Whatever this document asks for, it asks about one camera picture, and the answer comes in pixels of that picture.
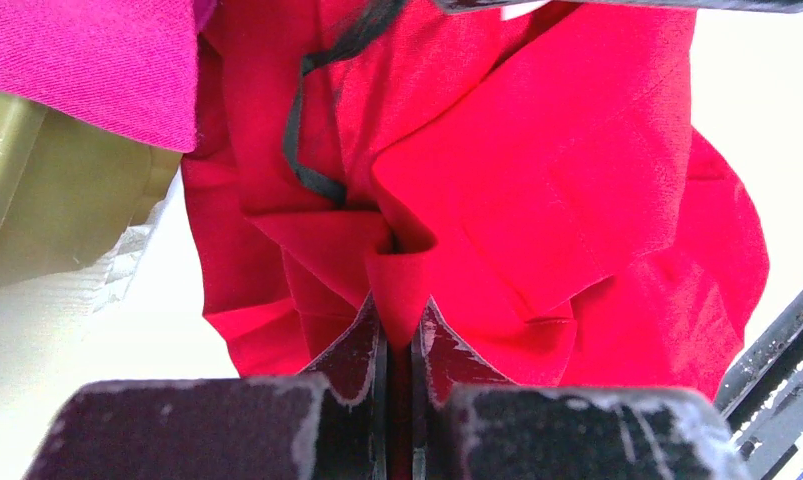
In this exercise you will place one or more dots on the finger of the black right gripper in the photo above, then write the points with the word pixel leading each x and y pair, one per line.
pixel 759 6

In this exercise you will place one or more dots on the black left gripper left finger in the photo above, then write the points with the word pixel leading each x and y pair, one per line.
pixel 327 421

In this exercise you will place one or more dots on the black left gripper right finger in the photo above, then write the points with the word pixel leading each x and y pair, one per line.
pixel 470 421

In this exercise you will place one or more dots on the red dress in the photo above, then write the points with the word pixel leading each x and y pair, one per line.
pixel 539 178

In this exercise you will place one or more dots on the magenta pleated skirt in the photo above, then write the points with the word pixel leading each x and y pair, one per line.
pixel 127 67

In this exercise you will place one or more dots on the olive green plastic basket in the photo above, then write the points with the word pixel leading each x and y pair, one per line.
pixel 69 190

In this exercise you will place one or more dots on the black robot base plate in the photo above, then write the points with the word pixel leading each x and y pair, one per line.
pixel 761 398

